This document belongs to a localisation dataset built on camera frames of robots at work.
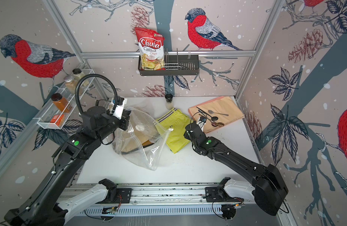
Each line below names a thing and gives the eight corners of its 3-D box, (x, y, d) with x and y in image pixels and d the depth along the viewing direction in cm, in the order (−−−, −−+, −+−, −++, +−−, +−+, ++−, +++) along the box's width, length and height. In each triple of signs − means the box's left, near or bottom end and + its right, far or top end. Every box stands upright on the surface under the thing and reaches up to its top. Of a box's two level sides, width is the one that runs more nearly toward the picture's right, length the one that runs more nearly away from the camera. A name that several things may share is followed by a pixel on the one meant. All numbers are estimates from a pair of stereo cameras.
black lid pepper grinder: (165, 109, 112) (164, 102, 105) (166, 101, 117) (165, 93, 110) (173, 109, 112) (172, 102, 105) (173, 101, 117) (173, 93, 110)
